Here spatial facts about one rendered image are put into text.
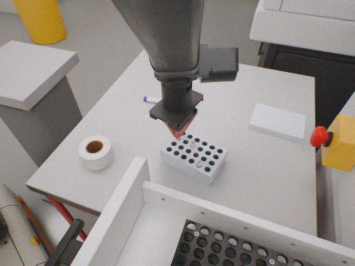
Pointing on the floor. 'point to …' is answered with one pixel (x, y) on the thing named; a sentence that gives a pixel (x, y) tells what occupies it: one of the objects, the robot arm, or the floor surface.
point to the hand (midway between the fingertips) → (177, 133)
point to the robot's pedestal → (37, 97)
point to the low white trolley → (227, 138)
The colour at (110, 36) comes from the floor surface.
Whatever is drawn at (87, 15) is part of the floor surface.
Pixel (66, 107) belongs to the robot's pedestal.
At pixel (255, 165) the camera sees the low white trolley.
